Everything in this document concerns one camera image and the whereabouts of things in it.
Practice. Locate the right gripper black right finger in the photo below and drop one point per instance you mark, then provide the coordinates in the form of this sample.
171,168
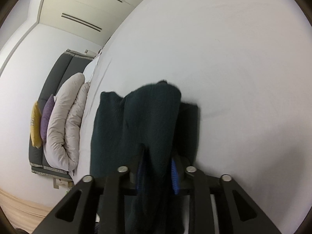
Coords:
218,204

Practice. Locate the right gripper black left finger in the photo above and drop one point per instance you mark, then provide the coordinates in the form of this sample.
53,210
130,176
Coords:
77,211

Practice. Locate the dark green knit sweater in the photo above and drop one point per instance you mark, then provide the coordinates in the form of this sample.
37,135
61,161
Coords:
151,125

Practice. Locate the folded beige duvet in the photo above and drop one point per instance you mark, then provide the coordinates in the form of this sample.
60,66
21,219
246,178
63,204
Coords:
63,133

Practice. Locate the yellow cushion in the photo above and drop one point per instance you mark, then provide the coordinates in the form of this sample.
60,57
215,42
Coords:
35,126

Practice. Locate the purple cushion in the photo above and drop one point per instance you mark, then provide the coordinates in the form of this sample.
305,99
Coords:
46,114

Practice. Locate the white pillow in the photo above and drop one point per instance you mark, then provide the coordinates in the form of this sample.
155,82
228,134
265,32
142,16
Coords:
90,68

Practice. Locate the dark grey upholstered headboard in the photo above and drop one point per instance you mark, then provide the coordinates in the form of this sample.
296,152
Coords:
68,64

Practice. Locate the white bed with sheet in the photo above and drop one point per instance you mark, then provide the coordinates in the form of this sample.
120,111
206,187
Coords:
247,65

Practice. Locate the cream built-in wardrobe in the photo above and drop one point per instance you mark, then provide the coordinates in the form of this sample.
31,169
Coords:
93,20

